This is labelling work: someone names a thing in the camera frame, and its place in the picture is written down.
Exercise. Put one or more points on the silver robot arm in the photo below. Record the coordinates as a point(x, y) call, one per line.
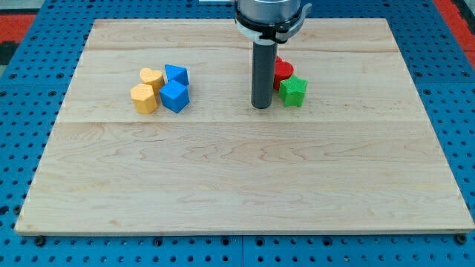
point(270, 22)

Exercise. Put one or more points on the wooden board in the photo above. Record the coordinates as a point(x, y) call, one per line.
point(358, 157)

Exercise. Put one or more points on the green star block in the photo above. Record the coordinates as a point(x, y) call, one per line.
point(293, 91)

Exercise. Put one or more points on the blue cube block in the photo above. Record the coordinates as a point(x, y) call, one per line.
point(174, 96)

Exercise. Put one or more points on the red cylinder block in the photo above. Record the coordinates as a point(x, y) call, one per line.
point(283, 70)

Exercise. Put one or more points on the blue triangle block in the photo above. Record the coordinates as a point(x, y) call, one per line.
point(177, 73)

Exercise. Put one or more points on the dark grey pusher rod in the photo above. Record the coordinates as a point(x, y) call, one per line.
point(263, 71)

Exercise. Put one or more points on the yellow heart block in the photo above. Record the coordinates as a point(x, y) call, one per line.
point(154, 78)

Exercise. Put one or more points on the yellow hexagon block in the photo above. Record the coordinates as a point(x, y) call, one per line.
point(144, 99)

